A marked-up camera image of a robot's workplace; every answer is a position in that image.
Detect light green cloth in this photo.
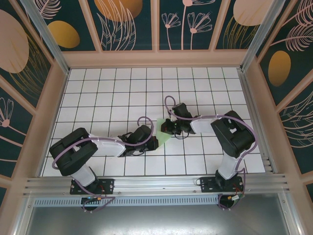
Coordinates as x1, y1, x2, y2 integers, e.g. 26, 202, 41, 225
155, 117, 173, 149

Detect grey metal sheet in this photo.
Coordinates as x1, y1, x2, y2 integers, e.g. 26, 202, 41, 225
14, 205, 301, 235

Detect small controller circuit board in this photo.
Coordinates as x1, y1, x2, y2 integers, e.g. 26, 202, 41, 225
80, 195, 105, 205
226, 194, 246, 204

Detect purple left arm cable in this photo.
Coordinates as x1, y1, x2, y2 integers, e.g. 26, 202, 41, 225
52, 116, 155, 214

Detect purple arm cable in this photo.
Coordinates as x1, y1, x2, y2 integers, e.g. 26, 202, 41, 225
52, 116, 155, 214
164, 95, 258, 212

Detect long aluminium mounting rail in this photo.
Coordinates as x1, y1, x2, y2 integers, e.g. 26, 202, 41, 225
23, 173, 291, 197

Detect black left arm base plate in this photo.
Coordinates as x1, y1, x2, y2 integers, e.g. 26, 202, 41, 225
70, 178, 115, 195

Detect aluminium side rail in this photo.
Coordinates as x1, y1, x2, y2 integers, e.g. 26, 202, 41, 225
238, 70, 278, 174

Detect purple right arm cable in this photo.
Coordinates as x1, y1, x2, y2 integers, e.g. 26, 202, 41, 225
164, 95, 258, 212

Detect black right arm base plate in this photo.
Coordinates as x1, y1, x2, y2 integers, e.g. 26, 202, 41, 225
200, 176, 245, 193

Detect aluminium frame post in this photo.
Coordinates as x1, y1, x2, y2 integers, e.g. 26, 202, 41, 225
20, 0, 71, 75
240, 0, 287, 72

